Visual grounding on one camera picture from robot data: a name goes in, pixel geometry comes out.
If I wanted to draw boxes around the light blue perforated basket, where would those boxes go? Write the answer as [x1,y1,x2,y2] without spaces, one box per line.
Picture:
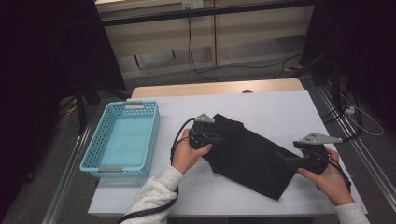
[78,99,162,179]

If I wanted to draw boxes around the black pants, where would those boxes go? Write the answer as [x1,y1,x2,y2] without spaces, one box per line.
[201,113,301,202]

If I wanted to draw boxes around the narrow black curtain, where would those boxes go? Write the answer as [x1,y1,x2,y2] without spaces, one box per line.
[299,0,396,127]

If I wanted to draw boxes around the black tripod stand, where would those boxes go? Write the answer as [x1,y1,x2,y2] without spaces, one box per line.
[74,77,133,136]

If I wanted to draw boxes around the right hand-held gripper cable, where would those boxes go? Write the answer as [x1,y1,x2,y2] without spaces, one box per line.
[313,151,353,193]

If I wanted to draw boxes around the beige cabinet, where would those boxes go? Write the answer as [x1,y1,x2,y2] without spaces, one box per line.
[94,0,316,80]

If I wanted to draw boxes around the black floor cable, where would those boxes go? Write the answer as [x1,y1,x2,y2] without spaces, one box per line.
[197,52,304,83]

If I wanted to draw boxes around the aluminium floor rail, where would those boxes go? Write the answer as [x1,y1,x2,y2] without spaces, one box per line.
[317,84,396,213]
[41,123,95,224]

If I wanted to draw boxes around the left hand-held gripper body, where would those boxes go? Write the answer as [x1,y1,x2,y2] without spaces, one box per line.
[188,113,217,150]

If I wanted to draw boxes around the hand-held gripper cable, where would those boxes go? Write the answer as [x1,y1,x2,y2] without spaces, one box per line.
[313,151,353,193]
[116,117,198,224]

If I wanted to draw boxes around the black hanging cable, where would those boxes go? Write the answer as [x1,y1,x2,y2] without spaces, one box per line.
[186,7,226,83]

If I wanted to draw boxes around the person's right hand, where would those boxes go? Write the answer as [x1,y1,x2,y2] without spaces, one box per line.
[296,147,353,207]

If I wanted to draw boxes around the wide black curtain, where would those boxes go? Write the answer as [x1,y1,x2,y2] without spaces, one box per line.
[0,0,126,216]

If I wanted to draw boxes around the black looped floor cables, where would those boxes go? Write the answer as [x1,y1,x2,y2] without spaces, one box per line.
[321,88,364,145]

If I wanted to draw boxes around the white wall socket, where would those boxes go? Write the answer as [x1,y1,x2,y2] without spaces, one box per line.
[181,0,205,10]

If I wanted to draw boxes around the white floor cable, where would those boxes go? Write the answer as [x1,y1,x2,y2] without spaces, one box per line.
[340,92,385,137]

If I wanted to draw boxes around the left hand-held gripper cable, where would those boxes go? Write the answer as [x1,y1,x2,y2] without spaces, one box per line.
[116,117,198,224]

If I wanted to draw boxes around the black metal stand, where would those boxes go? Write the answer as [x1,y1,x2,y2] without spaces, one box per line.
[291,50,344,107]

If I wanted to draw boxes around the person's left hand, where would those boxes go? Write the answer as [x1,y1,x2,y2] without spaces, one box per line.
[170,128,214,175]

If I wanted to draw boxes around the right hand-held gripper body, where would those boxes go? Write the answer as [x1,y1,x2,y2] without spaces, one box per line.
[292,132,344,175]

